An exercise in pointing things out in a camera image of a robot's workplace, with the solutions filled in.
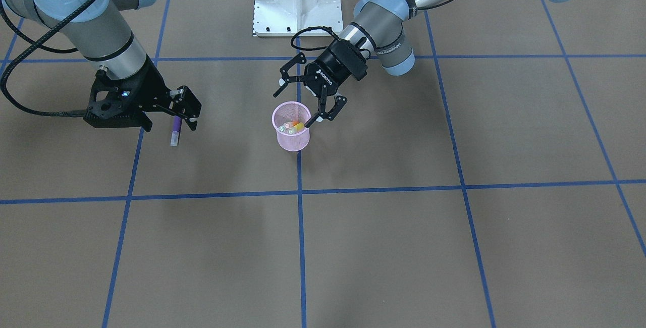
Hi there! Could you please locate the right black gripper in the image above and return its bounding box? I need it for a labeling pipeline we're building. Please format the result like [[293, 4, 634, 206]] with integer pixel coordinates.
[[83, 59, 202, 132]]

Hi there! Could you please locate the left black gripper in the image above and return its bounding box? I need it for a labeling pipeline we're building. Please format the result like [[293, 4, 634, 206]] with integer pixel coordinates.
[[274, 38, 369, 130]]

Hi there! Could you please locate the purple marker pen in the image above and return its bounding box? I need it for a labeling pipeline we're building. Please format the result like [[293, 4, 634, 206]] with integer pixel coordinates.
[[169, 116, 183, 147]]

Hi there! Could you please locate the yellow highlighter pen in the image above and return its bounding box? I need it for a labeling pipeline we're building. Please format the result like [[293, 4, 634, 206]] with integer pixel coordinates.
[[287, 123, 305, 135]]

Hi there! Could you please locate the orange highlighter pen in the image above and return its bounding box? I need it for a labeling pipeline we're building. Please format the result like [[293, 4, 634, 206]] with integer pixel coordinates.
[[282, 121, 299, 131]]

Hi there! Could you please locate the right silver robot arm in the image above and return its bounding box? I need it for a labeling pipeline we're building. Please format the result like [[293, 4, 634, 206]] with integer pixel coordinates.
[[2, 0, 201, 132]]

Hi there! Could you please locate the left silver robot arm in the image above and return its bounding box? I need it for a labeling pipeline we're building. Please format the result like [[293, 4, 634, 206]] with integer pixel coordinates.
[[279, 0, 568, 128]]

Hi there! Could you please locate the pink mesh pen holder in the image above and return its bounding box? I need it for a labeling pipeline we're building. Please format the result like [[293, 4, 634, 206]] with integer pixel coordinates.
[[272, 102, 311, 151]]

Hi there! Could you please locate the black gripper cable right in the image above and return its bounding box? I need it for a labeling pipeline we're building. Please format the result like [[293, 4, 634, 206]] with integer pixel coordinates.
[[0, 0, 106, 118]]

